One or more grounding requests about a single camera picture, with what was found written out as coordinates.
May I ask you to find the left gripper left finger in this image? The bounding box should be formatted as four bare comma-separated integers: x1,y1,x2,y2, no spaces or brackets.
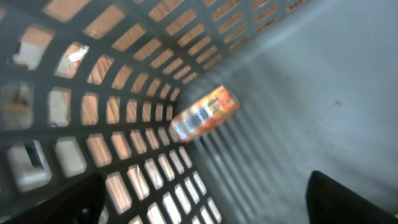
1,173,106,224

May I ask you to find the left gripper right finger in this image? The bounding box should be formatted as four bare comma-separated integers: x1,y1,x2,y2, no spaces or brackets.
305,170,397,224

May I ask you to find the grey plastic basket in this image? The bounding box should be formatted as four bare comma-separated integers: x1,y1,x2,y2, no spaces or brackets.
1,0,397,223

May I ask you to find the orange Kleenex tissue pack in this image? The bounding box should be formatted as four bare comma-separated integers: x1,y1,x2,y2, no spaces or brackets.
170,85,240,142

